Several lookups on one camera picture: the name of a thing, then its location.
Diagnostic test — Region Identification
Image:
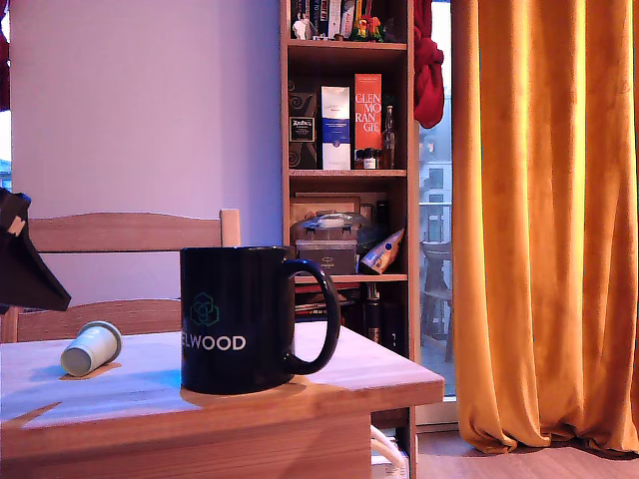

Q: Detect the black flask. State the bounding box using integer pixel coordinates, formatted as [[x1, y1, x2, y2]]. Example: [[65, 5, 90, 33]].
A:
[[361, 281, 382, 345]]

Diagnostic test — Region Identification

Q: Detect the orange curtain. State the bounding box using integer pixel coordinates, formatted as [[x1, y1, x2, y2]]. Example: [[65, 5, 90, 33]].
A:
[[450, 0, 639, 456]]

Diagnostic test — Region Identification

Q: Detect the white and blue whisky box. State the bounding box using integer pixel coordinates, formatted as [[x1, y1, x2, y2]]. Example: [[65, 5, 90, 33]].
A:
[[319, 86, 351, 171]]

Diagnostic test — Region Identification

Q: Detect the white figurine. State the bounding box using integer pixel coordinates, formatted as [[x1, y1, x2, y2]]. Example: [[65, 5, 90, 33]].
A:
[[291, 12, 315, 41]]

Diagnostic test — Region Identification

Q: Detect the clear plastic lidded container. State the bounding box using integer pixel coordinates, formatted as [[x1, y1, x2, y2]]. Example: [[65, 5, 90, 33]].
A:
[[290, 211, 372, 256]]

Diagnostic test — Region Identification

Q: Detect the wooden bookshelf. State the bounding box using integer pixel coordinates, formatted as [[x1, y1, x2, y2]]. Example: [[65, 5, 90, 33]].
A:
[[279, 0, 420, 479]]

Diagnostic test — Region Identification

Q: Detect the black mug with ELWOOD print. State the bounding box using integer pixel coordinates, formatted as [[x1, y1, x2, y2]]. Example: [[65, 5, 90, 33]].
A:
[[179, 244, 342, 395]]

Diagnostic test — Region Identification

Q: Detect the orange Glenmorangie box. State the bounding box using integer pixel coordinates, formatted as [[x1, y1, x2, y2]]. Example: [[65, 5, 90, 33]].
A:
[[353, 74, 383, 170]]

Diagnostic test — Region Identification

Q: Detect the gold and blue snack bag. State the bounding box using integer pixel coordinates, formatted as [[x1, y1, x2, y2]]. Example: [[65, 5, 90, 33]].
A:
[[358, 227, 405, 276]]

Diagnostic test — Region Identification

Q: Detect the colourful toy figurine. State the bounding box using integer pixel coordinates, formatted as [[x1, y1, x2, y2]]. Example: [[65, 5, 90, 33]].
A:
[[348, 13, 384, 43]]

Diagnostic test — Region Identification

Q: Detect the white book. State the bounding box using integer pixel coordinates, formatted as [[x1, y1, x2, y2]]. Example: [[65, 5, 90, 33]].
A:
[[326, 0, 342, 39]]

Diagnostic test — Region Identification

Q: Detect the red hanging cloth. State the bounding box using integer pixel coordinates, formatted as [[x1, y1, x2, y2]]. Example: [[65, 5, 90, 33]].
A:
[[411, 0, 445, 130], [0, 39, 11, 111]]

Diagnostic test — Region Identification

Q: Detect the pale green coffee capsule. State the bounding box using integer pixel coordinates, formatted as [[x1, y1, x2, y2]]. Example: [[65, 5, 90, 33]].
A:
[[60, 320, 124, 378]]

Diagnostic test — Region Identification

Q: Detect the wooden chair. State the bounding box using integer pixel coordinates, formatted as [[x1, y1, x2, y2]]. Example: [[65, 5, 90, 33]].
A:
[[0, 208, 243, 344]]

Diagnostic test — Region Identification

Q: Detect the dark round bowl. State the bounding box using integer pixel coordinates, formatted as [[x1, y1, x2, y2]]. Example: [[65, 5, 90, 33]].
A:
[[356, 222, 388, 250]]

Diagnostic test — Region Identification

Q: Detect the black gift box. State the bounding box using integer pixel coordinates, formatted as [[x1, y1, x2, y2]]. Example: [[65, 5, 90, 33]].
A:
[[297, 247, 357, 276]]

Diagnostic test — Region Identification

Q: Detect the clear glass bottle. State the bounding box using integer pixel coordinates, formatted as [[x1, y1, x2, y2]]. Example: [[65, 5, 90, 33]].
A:
[[380, 104, 396, 170]]

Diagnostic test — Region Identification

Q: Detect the balcony chair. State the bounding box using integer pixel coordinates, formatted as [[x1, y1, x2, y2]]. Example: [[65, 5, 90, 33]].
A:
[[420, 240, 453, 363]]

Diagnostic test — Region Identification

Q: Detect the wooden picture frame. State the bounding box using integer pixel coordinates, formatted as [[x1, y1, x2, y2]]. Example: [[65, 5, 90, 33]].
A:
[[290, 192, 388, 221]]

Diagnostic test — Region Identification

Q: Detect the white cable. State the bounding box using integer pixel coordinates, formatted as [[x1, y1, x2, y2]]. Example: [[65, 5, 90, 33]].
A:
[[368, 423, 405, 468]]

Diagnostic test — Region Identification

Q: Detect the black Ardbeg box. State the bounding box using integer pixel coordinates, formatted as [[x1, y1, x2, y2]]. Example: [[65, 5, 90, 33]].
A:
[[288, 77, 319, 170]]

